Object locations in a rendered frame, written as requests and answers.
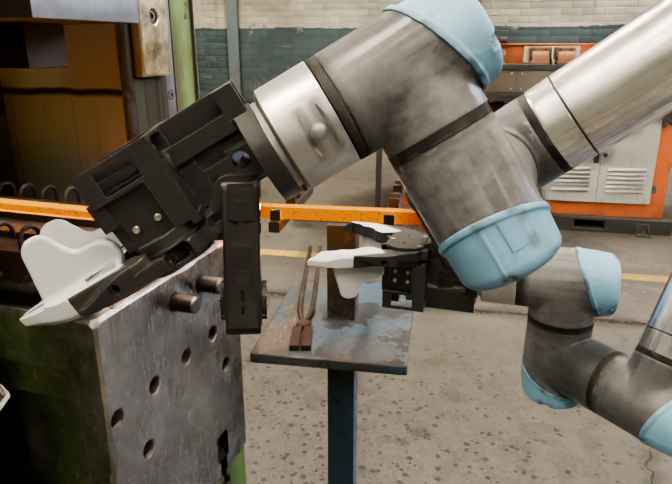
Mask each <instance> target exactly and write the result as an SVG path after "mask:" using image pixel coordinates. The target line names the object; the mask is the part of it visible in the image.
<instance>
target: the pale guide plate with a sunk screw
mask: <svg viewBox="0 0 672 484"><path fill-rule="evenodd" d="M137 6H138V17H139V23H138V24H130V30H131V40H132V50H133V60H134V70H135V76H136V77H153V76H165V75H171V64H170V51H169V39H168V27H167V14H166V2H165V0H137Z"/></svg>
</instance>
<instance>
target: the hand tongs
mask: <svg viewBox="0 0 672 484"><path fill-rule="evenodd" d="M311 253H312V245H309V246H308V252H307V257H306V262H305V268H304V273H303V278H302V283H301V289H300V294H299V300H298V306H297V312H298V317H299V320H298V321H297V322H296V326H293V327H292V333H291V338H290V343H289V351H299V347H300V340H301V334H302V331H303V336H302V342H301V351H311V345H312V337H313V326H311V321H309V320H310V319H311V317H312V315H313V313H314V310H315V306H316V299H317V292H318V284H319V276H320V267H316V271H315V278H314V285H313V292H312V298H311V305H310V309H309V311H308V313H307V315H306V317H305V318H304V315H303V301H304V295H305V289H306V282H307V277H308V271H309V266H308V265H307V260H308V259H310V258H311Z"/></svg>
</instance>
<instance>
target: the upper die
mask: <svg viewBox="0 0 672 484"><path fill-rule="evenodd" d="M0 22H36V23H59V24H63V25H77V24H138V23H139V17H138V6H137V0H0Z"/></svg>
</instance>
